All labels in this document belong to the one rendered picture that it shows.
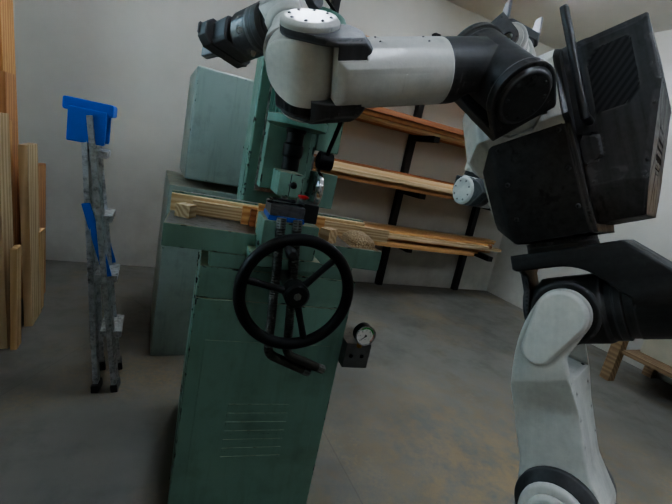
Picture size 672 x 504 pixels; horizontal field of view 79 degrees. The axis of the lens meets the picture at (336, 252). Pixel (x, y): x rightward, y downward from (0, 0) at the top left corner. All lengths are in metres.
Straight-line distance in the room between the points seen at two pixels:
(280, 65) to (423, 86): 0.19
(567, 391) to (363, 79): 0.61
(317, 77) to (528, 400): 0.66
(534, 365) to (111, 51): 3.26
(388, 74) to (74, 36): 3.11
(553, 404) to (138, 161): 3.17
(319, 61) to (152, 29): 3.00
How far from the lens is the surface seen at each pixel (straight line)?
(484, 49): 0.66
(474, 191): 1.17
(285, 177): 1.21
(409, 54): 0.60
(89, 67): 3.53
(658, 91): 0.78
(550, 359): 0.81
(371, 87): 0.58
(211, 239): 1.11
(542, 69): 0.65
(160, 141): 3.49
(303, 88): 0.59
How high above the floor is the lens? 1.13
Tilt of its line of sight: 12 degrees down
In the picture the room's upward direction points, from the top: 12 degrees clockwise
